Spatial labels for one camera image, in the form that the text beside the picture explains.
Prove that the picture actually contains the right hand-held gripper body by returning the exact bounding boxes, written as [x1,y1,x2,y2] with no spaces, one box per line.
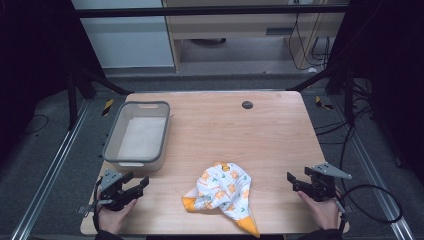
[298,161,353,203]

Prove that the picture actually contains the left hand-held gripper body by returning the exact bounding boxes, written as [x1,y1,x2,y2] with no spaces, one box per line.
[77,168,138,213]

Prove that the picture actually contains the white plastic basin grey rim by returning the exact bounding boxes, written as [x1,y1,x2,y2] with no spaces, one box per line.
[101,100,172,174]

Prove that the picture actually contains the white orange patterned baby garment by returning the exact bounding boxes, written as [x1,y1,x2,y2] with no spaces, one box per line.
[181,161,261,239]

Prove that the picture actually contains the person's left hand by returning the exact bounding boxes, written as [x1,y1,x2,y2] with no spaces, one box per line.
[97,198,139,236]

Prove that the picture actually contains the person's right hand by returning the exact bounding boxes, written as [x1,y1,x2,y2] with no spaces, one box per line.
[297,190,342,231]

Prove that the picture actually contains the yellow black striped tape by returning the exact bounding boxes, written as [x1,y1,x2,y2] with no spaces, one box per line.
[101,98,115,117]
[314,95,335,111]

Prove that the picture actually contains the black metal stand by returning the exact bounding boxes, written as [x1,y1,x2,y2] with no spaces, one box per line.
[285,61,357,126]
[63,64,135,132]

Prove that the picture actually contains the black curtain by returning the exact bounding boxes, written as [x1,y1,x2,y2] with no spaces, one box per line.
[0,0,105,164]
[327,0,424,184]

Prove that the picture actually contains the white cabinet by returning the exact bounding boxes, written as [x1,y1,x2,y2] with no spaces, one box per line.
[71,0,176,70]

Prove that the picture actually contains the light wooden desk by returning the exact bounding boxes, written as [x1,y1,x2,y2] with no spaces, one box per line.
[161,0,352,73]

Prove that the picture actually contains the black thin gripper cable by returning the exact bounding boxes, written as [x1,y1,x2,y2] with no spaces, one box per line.
[92,177,104,234]

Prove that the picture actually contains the aluminium floor rail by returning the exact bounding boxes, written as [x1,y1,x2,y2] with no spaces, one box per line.
[329,95,417,240]
[9,99,92,240]

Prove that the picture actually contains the black floor cables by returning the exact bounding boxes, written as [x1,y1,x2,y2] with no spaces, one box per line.
[313,79,379,188]

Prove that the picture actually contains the black looped gripper cable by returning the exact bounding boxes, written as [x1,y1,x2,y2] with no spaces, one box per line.
[334,183,404,225]

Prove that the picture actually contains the thin black floor cable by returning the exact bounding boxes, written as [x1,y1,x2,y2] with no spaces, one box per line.
[22,113,50,136]

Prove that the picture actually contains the black hanging cables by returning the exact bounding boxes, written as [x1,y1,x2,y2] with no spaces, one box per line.
[287,12,332,72]

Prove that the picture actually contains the black horizontal frame bar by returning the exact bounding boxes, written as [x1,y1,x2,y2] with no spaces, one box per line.
[71,4,352,19]

